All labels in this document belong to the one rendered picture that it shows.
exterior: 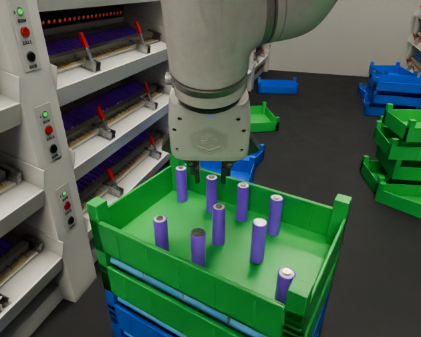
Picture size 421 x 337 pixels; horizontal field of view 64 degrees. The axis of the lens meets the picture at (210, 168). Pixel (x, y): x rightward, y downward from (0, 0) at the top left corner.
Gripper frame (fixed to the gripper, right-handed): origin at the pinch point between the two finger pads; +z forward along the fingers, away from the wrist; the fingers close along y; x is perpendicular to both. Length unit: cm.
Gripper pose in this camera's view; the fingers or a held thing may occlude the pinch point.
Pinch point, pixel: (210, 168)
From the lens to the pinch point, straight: 50.9
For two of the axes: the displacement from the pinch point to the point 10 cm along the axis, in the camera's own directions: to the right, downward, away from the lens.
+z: 0.1, 5.9, 8.0
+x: 0.3, -8.0, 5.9
